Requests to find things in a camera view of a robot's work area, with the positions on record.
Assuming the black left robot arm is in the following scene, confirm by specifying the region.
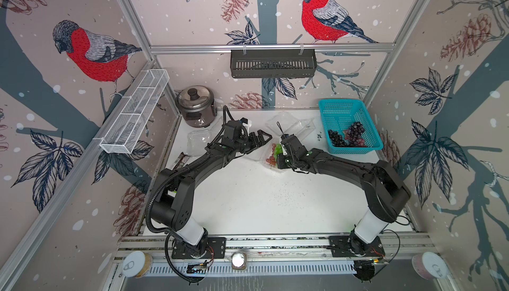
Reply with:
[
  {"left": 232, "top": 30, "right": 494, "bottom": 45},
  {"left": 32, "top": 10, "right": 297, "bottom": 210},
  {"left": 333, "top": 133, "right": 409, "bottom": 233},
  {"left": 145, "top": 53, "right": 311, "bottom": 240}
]
[{"left": 144, "top": 106, "right": 273, "bottom": 257}]

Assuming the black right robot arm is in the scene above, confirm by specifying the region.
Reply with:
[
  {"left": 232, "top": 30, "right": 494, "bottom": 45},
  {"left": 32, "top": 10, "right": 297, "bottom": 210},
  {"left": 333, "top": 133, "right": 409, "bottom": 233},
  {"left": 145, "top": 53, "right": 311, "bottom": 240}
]
[{"left": 277, "top": 134, "right": 411, "bottom": 256}]

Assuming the red grape bunch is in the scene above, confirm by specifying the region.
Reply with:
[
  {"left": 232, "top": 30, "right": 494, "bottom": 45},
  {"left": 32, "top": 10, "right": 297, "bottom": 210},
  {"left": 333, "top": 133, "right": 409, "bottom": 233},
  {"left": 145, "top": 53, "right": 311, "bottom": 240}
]
[{"left": 265, "top": 156, "right": 278, "bottom": 168}]

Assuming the small round silver light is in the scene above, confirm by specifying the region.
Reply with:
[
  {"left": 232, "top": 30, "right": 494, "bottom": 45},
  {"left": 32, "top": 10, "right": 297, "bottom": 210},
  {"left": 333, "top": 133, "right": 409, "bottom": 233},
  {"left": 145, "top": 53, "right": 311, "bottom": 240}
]
[{"left": 231, "top": 252, "right": 247, "bottom": 271}]

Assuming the white wire mesh shelf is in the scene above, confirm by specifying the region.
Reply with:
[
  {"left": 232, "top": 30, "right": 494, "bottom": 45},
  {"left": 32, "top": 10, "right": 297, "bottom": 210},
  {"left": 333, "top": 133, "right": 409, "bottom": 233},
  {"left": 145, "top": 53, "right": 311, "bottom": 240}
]
[{"left": 99, "top": 69, "right": 169, "bottom": 154}]

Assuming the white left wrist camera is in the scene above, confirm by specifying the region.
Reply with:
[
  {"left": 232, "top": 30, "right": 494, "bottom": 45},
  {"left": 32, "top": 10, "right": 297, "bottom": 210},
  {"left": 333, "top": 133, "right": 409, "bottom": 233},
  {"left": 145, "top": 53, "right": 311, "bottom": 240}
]
[{"left": 240, "top": 118, "right": 252, "bottom": 129}]

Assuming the dark purple grape bunch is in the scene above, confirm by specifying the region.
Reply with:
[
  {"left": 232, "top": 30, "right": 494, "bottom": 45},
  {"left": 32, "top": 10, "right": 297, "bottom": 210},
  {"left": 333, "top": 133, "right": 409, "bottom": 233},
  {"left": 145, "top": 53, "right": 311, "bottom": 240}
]
[{"left": 343, "top": 121, "right": 366, "bottom": 147}]

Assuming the clear clamshell container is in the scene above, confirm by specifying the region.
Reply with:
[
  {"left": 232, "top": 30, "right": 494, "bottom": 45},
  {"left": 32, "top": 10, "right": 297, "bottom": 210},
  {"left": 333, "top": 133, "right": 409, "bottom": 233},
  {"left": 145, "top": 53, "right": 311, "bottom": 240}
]
[
  {"left": 186, "top": 129, "right": 220, "bottom": 157},
  {"left": 266, "top": 111, "right": 315, "bottom": 138},
  {"left": 244, "top": 141, "right": 283, "bottom": 172}
]

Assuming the green grape bunch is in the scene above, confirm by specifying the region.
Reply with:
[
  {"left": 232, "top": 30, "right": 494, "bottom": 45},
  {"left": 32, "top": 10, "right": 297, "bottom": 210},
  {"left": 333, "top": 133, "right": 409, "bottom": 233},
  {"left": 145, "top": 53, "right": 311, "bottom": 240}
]
[{"left": 272, "top": 143, "right": 282, "bottom": 158}]

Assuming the black hanging wire basket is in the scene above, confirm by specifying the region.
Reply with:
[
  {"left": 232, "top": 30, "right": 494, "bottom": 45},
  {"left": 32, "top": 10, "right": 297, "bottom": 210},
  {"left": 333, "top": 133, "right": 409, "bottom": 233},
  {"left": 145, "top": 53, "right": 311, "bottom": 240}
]
[{"left": 230, "top": 49, "right": 318, "bottom": 79}]

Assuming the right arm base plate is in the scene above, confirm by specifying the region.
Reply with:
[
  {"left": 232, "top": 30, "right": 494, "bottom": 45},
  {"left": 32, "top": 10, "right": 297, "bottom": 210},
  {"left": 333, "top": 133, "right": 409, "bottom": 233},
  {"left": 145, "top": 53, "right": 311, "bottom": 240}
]
[{"left": 328, "top": 235, "right": 385, "bottom": 258}]

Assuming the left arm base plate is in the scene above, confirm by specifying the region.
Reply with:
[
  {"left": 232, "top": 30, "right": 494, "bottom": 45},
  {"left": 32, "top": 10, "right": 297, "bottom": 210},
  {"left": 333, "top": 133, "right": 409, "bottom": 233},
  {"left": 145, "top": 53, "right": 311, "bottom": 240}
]
[{"left": 171, "top": 237, "right": 226, "bottom": 260}]

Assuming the teal plastic basket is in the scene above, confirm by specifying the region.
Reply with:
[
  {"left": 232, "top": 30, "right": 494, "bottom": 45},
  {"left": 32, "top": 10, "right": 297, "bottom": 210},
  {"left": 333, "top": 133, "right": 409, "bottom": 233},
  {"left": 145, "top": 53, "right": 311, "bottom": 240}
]
[{"left": 319, "top": 99, "right": 383, "bottom": 154}]

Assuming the white tape roll right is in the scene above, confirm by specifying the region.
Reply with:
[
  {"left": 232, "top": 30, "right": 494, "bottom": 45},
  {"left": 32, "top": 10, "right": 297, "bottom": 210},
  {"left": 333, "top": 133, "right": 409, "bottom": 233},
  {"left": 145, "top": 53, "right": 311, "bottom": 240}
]
[{"left": 412, "top": 252, "right": 449, "bottom": 280}]

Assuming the silver rice cooker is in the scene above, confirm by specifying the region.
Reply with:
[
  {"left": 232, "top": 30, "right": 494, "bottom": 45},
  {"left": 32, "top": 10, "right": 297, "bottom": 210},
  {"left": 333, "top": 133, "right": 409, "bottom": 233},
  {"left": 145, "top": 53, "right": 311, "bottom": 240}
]
[{"left": 176, "top": 85, "right": 217, "bottom": 128}]

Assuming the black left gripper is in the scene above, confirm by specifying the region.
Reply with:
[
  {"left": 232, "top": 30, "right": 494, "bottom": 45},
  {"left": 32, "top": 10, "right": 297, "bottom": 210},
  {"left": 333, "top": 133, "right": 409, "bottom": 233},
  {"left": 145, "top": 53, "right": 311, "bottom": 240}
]
[{"left": 232, "top": 130, "right": 272, "bottom": 154}]

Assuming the brown snack packet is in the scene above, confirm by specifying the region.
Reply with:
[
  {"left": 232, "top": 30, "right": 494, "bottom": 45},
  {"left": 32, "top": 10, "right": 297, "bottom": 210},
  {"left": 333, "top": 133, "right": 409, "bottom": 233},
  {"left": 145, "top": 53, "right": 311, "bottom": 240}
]
[{"left": 172, "top": 152, "right": 189, "bottom": 170}]

